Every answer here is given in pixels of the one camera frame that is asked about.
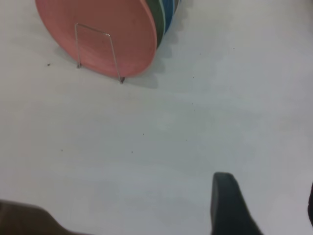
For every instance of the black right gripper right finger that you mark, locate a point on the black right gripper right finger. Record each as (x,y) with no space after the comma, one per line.
(311,208)

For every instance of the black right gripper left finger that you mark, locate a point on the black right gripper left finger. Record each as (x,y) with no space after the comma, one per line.
(230,210)

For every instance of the pink round plate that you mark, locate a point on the pink round plate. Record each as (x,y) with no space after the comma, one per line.
(102,34)

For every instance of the green round plate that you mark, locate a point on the green round plate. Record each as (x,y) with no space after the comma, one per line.
(159,22)

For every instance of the blue round plate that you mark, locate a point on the blue round plate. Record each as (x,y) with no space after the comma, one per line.
(168,14)

